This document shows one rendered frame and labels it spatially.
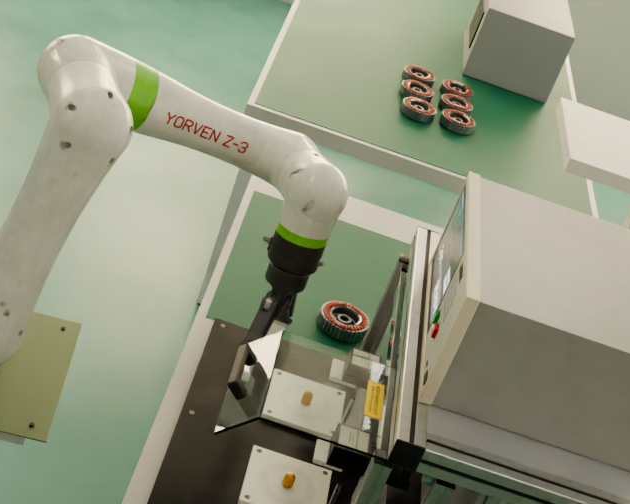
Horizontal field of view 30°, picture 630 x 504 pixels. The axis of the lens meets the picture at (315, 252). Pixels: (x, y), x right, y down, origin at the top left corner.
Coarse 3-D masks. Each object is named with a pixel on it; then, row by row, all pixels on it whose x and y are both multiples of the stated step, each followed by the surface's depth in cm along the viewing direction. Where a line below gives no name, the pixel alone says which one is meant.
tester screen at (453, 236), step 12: (456, 216) 210; (456, 228) 205; (444, 240) 214; (456, 240) 201; (444, 252) 209; (456, 252) 197; (444, 264) 205; (456, 264) 193; (432, 276) 213; (432, 288) 209
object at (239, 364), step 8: (248, 344) 192; (240, 352) 190; (248, 352) 191; (240, 360) 188; (248, 360) 192; (256, 360) 192; (232, 368) 187; (240, 368) 186; (232, 376) 184; (240, 376) 184; (232, 384) 183; (240, 384) 183; (232, 392) 184; (240, 392) 183
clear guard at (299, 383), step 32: (256, 352) 196; (288, 352) 193; (320, 352) 196; (256, 384) 186; (288, 384) 186; (320, 384) 188; (352, 384) 191; (384, 384) 194; (224, 416) 182; (256, 416) 178; (288, 416) 179; (320, 416) 182; (352, 416) 184; (384, 416) 187; (352, 448) 178; (384, 448) 180
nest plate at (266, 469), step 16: (256, 448) 215; (256, 464) 211; (272, 464) 213; (288, 464) 214; (304, 464) 215; (256, 480) 208; (272, 480) 209; (304, 480) 212; (320, 480) 213; (240, 496) 203; (256, 496) 204; (272, 496) 206; (288, 496) 207; (304, 496) 208; (320, 496) 209
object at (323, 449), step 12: (324, 444) 206; (324, 456) 203; (336, 456) 201; (348, 456) 201; (360, 456) 200; (336, 468) 202; (348, 468) 201; (360, 468) 201; (396, 468) 204; (396, 480) 201
